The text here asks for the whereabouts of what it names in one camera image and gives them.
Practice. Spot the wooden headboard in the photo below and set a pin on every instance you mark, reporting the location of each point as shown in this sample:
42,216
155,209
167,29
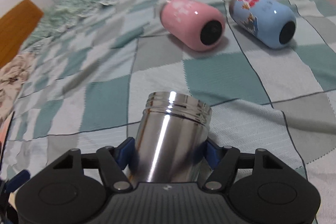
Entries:
16,26

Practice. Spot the checkered green bed sheet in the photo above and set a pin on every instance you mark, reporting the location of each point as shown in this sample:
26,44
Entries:
90,84

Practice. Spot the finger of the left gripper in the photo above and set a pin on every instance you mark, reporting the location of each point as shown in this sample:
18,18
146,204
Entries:
17,181

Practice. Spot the beige crumpled clothes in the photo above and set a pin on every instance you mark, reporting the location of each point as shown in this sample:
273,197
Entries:
13,75

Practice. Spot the stainless steel cup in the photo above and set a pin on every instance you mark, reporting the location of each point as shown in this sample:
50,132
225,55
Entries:
170,139

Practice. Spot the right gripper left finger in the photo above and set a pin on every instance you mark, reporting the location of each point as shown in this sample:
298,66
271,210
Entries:
111,163

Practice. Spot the blue cartoon cup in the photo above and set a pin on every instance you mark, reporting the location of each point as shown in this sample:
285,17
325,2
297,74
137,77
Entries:
270,21

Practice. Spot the pink cup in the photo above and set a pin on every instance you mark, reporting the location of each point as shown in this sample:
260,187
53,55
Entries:
198,25

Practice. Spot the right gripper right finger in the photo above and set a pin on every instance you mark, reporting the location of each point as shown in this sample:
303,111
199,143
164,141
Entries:
223,162

